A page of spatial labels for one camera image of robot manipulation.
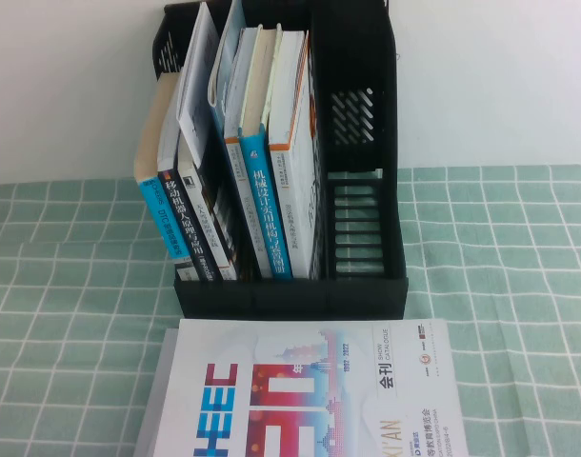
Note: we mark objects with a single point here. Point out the black spine mobile robot book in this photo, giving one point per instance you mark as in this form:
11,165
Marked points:
186,219

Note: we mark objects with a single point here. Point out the thick white orange band book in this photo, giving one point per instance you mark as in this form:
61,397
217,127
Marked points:
293,204

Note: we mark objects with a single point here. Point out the blue spine mechanical design book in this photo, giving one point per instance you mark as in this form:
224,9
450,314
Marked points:
266,209

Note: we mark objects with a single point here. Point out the HEEC show catalogue book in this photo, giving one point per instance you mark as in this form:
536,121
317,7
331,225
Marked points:
295,404

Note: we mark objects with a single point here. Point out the cyan spine DTC book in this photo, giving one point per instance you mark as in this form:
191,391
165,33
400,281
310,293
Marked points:
152,143

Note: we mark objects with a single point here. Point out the green checkered tablecloth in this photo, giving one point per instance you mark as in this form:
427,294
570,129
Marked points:
57,333

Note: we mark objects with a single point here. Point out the black plastic book holder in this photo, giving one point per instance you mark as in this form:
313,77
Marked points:
357,71

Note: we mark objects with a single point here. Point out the thin light blue booklet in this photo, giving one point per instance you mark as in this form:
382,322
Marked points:
231,43

